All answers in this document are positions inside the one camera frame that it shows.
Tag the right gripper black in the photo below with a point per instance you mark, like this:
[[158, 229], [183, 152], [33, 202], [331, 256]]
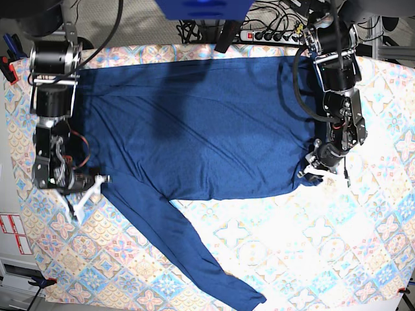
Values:
[[89, 183]]

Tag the black clamp bottom right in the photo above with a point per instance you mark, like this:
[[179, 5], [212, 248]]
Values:
[[404, 291]]

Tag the white cabinet bottom left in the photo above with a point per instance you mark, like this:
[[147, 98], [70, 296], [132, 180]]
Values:
[[16, 292]]

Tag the red white labels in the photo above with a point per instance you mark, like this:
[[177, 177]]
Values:
[[12, 229]]

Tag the blue clamp top left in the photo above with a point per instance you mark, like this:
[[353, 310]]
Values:
[[15, 49]]

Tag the blue long-sleeve T-shirt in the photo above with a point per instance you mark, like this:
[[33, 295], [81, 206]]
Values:
[[194, 130]]

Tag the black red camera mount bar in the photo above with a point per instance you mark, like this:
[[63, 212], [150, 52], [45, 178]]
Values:
[[229, 31]]

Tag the patterned tile tablecloth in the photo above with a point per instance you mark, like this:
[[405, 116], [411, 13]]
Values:
[[314, 249]]

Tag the blue box overhead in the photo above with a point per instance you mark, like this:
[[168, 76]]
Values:
[[204, 9]]

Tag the white power strip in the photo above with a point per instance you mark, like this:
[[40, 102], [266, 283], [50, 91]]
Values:
[[261, 37]]

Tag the red black clamp left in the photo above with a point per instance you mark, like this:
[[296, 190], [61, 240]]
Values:
[[8, 70]]

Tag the black clamp bottom left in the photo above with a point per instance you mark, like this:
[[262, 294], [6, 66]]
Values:
[[41, 282]]

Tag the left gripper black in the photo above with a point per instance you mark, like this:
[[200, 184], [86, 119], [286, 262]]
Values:
[[325, 159]]

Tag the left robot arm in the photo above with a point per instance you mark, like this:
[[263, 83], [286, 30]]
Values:
[[331, 44]]

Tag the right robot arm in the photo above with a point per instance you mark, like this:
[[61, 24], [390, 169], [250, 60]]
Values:
[[55, 61]]

